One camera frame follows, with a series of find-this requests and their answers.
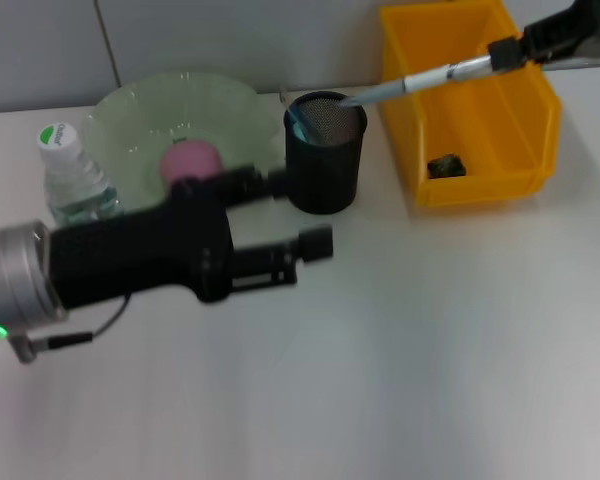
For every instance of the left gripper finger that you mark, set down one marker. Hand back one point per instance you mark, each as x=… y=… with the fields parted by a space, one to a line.
x=315 y=245

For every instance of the black mesh pen cup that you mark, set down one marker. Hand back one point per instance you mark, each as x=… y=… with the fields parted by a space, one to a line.
x=325 y=185

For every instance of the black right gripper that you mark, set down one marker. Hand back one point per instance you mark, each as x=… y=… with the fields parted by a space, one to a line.
x=565 y=30

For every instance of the clear green-label water bottle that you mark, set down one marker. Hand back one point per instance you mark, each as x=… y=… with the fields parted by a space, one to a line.
x=72 y=175

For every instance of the pink peach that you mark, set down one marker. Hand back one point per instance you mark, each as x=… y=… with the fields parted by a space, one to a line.
x=190 y=160

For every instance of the transparent plastic ruler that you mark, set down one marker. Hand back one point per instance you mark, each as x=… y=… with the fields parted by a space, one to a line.
x=283 y=97

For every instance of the yellow plastic storage bin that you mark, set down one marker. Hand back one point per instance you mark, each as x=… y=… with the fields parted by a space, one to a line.
x=480 y=125

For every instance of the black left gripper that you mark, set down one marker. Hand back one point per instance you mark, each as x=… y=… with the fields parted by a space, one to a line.
x=140 y=250

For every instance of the blue plastic scissors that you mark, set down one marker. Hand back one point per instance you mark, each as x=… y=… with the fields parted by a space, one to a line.
x=297 y=127

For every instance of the green plastic wrapper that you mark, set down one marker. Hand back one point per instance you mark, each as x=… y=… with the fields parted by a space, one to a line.
x=447 y=166

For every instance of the green glass fruit bowl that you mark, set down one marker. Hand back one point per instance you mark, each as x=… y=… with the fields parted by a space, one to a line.
x=130 y=115

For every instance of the grey pen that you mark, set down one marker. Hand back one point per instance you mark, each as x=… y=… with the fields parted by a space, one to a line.
x=430 y=77

